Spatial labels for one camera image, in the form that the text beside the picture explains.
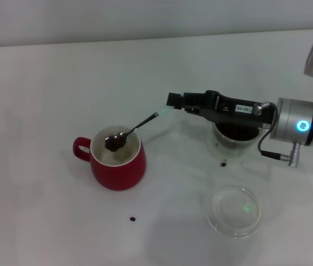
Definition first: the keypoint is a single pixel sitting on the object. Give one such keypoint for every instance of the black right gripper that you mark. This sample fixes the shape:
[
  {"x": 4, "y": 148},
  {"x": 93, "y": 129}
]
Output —
[{"x": 234, "y": 115}]

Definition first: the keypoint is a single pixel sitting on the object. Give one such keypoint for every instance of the small portion of coffee beans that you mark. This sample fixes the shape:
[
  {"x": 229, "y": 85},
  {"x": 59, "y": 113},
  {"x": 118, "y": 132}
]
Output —
[{"x": 113, "y": 142}]

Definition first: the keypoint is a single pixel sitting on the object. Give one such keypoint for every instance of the red ceramic mug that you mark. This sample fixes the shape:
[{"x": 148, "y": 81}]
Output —
[{"x": 120, "y": 174}]

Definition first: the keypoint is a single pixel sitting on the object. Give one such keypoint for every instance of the pile of coffee beans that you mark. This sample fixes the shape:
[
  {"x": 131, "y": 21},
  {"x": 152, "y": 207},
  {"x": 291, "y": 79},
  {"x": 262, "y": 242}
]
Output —
[{"x": 238, "y": 131}]

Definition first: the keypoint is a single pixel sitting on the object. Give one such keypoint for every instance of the clear glass cup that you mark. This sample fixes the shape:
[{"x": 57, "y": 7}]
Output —
[{"x": 237, "y": 144}]

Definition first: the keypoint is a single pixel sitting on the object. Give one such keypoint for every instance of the single spilled coffee bean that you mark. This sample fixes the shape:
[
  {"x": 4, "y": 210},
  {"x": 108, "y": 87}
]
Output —
[
  {"x": 132, "y": 219},
  {"x": 223, "y": 164}
]

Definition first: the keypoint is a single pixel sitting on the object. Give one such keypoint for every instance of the clear glass saucer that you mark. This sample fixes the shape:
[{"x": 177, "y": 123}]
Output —
[{"x": 210, "y": 149}]

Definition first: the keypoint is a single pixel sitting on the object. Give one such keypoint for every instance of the small clear glass dish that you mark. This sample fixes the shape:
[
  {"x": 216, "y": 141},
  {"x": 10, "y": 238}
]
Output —
[{"x": 234, "y": 213}]

